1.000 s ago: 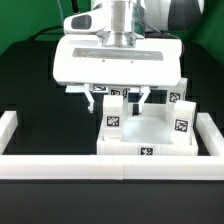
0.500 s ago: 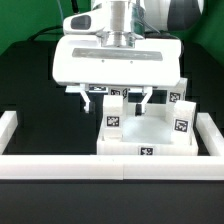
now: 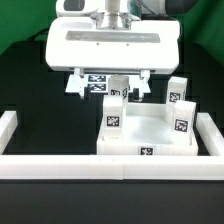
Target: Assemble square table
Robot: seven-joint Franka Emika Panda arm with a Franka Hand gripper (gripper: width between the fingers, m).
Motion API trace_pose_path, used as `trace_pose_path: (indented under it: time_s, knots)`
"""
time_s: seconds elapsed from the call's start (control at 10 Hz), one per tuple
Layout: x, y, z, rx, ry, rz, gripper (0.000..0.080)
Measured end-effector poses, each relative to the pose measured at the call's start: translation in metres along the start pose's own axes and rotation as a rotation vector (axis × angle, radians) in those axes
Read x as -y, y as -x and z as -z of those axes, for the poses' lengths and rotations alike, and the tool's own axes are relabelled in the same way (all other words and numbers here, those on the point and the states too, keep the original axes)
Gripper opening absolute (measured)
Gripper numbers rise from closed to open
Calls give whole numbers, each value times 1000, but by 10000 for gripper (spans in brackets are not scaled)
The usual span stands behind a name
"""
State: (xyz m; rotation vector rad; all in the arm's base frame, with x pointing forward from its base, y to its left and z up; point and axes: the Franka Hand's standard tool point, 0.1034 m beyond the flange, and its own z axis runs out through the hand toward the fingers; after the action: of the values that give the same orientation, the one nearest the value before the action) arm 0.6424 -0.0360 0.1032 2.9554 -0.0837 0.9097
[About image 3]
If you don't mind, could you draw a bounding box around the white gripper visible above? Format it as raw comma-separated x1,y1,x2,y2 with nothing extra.
46,0,180,101

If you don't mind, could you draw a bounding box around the white square table top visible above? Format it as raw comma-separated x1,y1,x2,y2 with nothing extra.
97,103,198,156

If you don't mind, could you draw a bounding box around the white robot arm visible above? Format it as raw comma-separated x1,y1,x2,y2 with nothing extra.
46,0,199,100

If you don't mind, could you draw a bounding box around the white U-shaped obstacle fence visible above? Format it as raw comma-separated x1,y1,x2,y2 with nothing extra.
0,111,224,180

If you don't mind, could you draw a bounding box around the white marker base plate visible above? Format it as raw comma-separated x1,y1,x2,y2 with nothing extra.
65,74,151,93

